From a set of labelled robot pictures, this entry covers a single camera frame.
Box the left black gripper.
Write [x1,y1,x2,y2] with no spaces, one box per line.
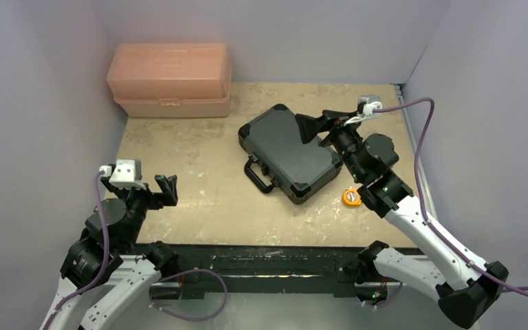
[103,173,177,248]

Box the black poker set case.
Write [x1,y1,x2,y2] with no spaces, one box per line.
[238,104,342,204]

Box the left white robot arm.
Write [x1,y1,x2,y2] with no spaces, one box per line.
[41,170,179,329]

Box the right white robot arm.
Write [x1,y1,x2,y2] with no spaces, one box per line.
[296,110,509,329]

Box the yellow measuring tape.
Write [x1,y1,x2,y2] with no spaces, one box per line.
[342,189,362,208]

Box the pink plastic storage box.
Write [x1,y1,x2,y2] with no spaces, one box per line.
[107,43,232,118]

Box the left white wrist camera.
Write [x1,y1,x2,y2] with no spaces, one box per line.
[99,159,145,188]

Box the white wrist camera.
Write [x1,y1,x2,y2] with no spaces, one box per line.
[344,95,383,126]
[99,159,145,188]

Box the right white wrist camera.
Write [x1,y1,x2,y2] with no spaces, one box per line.
[344,95,383,126]

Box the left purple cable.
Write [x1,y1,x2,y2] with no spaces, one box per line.
[43,170,111,329]

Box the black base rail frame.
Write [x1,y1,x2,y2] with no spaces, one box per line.
[127,243,406,302]

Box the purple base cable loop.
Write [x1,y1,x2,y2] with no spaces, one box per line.
[148,267,229,322]

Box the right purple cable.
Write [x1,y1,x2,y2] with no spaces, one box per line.
[373,97,528,302]

